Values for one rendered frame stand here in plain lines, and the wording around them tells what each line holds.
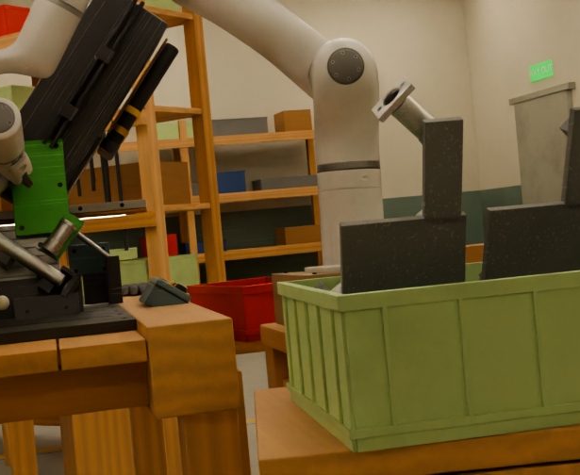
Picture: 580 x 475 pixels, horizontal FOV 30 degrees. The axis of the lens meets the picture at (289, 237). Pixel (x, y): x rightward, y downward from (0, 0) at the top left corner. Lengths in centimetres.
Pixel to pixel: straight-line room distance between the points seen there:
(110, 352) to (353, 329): 67
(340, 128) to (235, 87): 990
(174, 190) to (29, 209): 301
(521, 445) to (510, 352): 10
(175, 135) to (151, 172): 610
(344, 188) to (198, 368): 46
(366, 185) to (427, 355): 85
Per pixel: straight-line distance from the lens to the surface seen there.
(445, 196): 129
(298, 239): 1139
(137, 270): 517
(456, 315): 121
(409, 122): 128
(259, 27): 205
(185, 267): 537
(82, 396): 186
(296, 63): 211
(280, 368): 213
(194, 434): 180
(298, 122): 1147
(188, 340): 178
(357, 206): 200
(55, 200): 239
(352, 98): 198
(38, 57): 210
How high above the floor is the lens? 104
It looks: 1 degrees down
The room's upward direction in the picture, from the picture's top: 5 degrees counter-clockwise
